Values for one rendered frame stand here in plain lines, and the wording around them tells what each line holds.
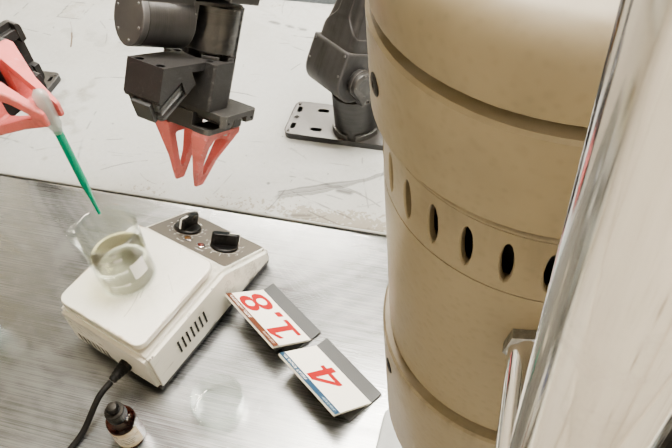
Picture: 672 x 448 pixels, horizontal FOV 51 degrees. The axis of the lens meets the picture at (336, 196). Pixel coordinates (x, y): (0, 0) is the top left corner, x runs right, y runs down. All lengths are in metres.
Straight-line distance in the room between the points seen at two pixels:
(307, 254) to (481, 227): 0.71
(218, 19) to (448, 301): 0.58
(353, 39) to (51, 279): 0.47
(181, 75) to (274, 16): 0.56
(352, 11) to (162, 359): 0.45
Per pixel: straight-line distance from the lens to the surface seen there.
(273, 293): 0.84
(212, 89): 0.74
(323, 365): 0.77
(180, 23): 0.72
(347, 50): 0.88
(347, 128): 0.97
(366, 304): 0.82
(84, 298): 0.79
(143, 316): 0.75
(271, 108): 1.06
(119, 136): 1.09
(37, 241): 0.99
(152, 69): 0.69
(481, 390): 0.22
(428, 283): 0.19
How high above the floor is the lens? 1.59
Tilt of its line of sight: 48 degrees down
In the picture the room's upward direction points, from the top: 7 degrees counter-clockwise
